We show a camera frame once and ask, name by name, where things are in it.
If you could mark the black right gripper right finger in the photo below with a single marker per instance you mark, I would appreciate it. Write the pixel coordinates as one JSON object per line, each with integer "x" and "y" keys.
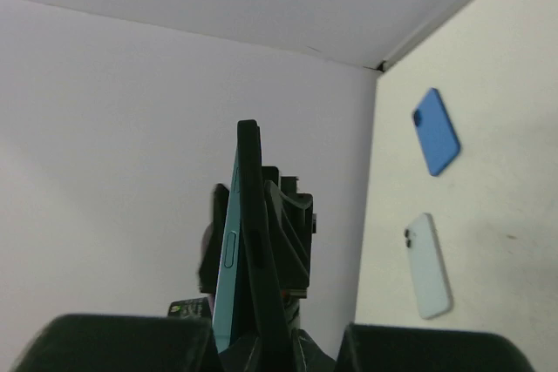
{"x": 379, "y": 348}

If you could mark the black phone case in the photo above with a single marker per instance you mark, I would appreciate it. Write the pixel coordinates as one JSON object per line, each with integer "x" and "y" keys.
{"x": 273, "y": 333}

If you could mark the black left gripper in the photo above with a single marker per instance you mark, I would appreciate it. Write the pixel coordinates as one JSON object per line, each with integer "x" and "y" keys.
{"x": 291, "y": 228}

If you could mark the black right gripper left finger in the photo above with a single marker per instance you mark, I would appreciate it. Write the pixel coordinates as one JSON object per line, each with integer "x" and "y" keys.
{"x": 80, "y": 342}

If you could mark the black phone with blue back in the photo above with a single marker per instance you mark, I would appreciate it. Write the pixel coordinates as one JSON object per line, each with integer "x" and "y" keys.
{"x": 436, "y": 136}

